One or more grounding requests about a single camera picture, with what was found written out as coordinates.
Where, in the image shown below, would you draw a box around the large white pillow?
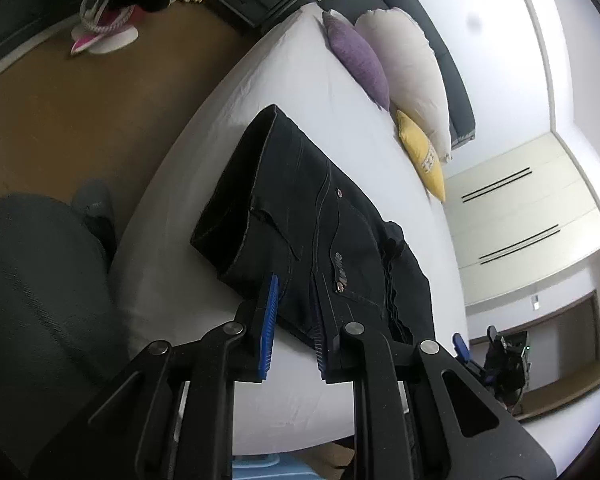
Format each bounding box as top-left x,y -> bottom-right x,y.
354,8 -> 452,164

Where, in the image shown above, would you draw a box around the dark grey headboard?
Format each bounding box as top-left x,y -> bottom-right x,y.
315,0 -> 477,149

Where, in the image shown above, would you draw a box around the purple cushion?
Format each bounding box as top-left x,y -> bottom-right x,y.
322,12 -> 390,110

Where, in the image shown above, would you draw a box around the wooden shelf desk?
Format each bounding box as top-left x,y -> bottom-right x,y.
467,292 -> 600,422

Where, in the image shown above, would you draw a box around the white bed mattress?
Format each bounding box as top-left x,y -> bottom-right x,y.
108,1 -> 470,461

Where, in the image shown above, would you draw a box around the yellow cushion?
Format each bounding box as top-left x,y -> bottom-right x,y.
396,110 -> 446,203

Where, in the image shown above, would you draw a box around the white wardrobe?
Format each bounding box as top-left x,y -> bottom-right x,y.
444,133 -> 600,306

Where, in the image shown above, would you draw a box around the grey trouser leg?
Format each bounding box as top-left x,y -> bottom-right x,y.
0,180 -> 129,472

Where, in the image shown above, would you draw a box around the black denim pants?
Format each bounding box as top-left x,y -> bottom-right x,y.
189,104 -> 438,351

